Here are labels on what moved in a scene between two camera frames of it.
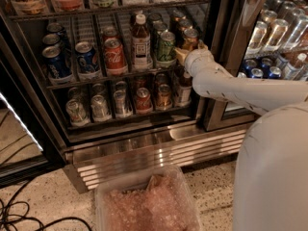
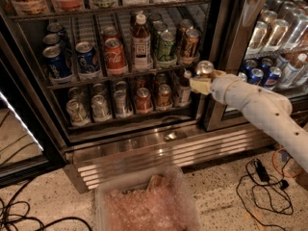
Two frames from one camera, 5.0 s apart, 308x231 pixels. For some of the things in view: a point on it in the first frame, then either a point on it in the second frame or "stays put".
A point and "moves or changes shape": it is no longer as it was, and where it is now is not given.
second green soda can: x=158 y=27 stays put
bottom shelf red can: x=143 y=103 stays put
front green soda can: x=166 y=48 stays put
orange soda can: x=185 y=24 → x=192 y=43
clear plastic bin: x=158 y=199 stays put
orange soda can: x=191 y=38 moves or changes shape
